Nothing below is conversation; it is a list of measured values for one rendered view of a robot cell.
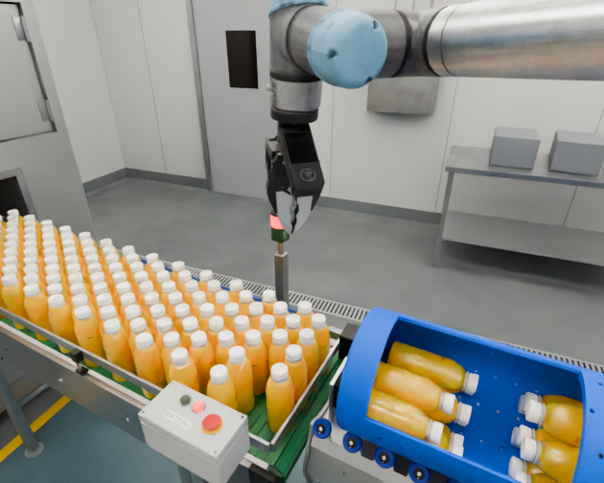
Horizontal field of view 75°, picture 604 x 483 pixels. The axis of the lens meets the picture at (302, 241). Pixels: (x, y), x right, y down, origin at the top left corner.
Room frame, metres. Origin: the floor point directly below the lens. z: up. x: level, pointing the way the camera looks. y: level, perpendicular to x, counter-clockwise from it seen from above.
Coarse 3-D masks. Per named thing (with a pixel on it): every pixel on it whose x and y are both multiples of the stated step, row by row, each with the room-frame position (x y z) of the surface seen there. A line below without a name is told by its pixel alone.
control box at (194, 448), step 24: (144, 408) 0.55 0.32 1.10; (168, 408) 0.55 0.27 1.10; (192, 408) 0.54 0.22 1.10; (216, 408) 0.55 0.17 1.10; (144, 432) 0.53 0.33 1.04; (168, 432) 0.50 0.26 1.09; (192, 432) 0.49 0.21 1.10; (216, 432) 0.49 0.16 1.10; (240, 432) 0.50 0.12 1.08; (168, 456) 0.50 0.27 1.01; (192, 456) 0.47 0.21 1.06; (216, 456) 0.44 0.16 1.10; (240, 456) 0.50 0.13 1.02; (216, 480) 0.45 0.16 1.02
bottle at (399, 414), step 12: (372, 396) 0.55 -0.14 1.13; (384, 396) 0.55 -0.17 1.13; (372, 408) 0.53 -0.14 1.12; (384, 408) 0.52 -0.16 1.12; (396, 408) 0.52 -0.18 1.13; (408, 408) 0.52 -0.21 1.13; (420, 408) 0.53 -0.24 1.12; (384, 420) 0.51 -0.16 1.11; (396, 420) 0.50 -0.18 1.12; (408, 420) 0.50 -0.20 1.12; (420, 420) 0.50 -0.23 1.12; (408, 432) 0.49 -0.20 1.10; (420, 432) 0.49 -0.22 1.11
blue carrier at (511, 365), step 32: (384, 320) 0.66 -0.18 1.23; (416, 320) 0.67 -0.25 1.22; (352, 352) 0.59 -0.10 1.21; (384, 352) 0.77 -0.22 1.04; (448, 352) 0.71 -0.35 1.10; (480, 352) 0.67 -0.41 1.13; (512, 352) 0.58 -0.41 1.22; (352, 384) 0.55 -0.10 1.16; (480, 384) 0.66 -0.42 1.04; (512, 384) 0.64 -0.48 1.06; (544, 384) 0.61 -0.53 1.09; (576, 384) 0.59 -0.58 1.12; (352, 416) 0.53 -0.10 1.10; (480, 416) 0.62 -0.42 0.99; (512, 416) 0.60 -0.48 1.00; (416, 448) 0.47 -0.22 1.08; (480, 448) 0.55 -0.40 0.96; (512, 448) 0.55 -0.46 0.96; (480, 480) 0.42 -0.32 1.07; (512, 480) 0.40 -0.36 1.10; (576, 480) 0.37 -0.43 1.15
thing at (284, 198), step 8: (280, 192) 0.59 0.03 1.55; (288, 192) 0.60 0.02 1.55; (280, 200) 0.59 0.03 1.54; (288, 200) 0.59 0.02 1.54; (280, 208) 0.59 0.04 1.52; (288, 208) 0.59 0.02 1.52; (280, 216) 0.59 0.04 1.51; (288, 216) 0.59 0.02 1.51; (288, 224) 0.60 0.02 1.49; (288, 232) 0.61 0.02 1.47
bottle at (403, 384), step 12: (384, 372) 0.60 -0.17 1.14; (396, 372) 0.60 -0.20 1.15; (408, 372) 0.60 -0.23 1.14; (384, 384) 0.58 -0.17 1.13; (396, 384) 0.57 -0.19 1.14; (408, 384) 0.57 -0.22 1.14; (420, 384) 0.57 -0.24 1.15; (432, 384) 0.57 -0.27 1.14; (396, 396) 0.56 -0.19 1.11; (408, 396) 0.55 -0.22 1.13; (420, 396) 0.55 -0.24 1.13; (432, 396) 0.55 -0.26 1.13; (444, 396) 0.55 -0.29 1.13; (432, 408) 0.54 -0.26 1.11
